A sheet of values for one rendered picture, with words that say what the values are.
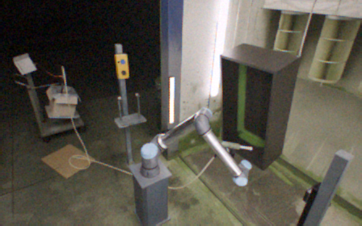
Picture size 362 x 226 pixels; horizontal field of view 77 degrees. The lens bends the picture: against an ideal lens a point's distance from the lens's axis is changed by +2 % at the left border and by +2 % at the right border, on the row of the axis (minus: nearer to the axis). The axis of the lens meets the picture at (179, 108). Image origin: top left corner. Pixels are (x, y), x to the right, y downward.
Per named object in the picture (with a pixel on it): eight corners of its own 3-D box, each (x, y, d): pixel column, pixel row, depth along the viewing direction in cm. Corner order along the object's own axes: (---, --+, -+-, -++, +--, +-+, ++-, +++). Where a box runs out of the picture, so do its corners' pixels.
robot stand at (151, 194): (145, 233, 227) (141, 188, 197) (132, 211, 250) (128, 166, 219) (171, 219, 242) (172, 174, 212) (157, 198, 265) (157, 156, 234)
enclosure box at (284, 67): (240, 130, 302) (243, 43, 233) (282, 153, 261) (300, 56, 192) (221, 143, 287) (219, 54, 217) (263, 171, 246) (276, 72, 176)
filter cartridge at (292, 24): (295, 70, 331) (313, 8, 291) (293, 78, 303) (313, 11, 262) (269, 66, 346) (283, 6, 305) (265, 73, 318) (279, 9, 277)
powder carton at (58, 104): (43, 104, 370) (46, 81, 359) (72, 105, 398) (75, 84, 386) (48, 118, 332) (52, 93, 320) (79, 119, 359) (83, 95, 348)
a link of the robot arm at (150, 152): (138, 165, 207) (137, 150, 199) (147, 154, 221) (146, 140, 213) (153, 170, 202) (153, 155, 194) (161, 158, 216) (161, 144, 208)
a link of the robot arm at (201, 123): (198, 119, 168) (250, 185, 177) (203, 111, 178) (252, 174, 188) (187, 125, 174) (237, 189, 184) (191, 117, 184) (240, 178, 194)
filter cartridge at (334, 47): (313, 92, 265) (338, 15, 226) (298, 81, 297) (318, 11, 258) (344, 92, 266) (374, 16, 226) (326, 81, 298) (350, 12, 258)
